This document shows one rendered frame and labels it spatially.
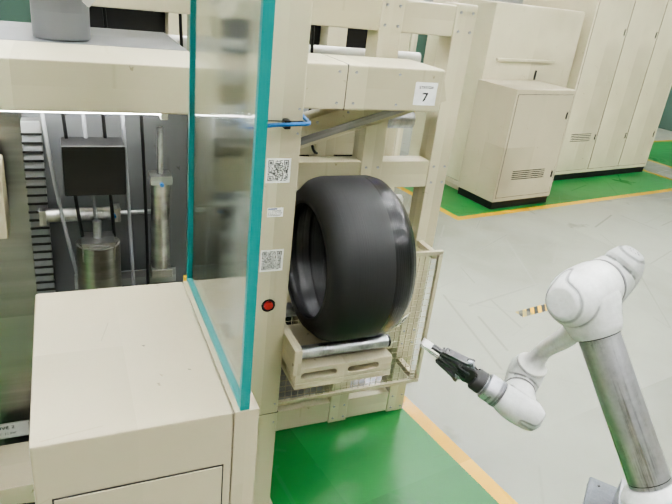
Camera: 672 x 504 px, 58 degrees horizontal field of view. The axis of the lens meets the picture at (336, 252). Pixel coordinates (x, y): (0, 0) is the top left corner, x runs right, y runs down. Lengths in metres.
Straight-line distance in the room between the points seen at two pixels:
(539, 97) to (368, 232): 4.94
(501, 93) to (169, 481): 5.70
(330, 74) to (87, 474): 1.40
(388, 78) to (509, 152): 4.46
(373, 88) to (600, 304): 1.05
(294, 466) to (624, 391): 1.72
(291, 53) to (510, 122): 4.85
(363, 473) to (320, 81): 1.77
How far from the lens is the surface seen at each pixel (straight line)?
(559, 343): 1.91
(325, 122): 2.26
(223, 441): 1.25
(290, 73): 1.75
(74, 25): 1.91
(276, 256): 1.91
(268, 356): 2.09
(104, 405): 1.25
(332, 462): 3.00
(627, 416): 1.66
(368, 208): 1.89
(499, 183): 6.60
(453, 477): 3.07
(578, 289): 1.54
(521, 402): 2.05
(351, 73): 2.11
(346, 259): 1.82
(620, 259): 1.71
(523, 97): 6.47
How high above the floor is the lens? 2.04
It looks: 24 degrees down
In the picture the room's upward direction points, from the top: 7 degrees clockwise
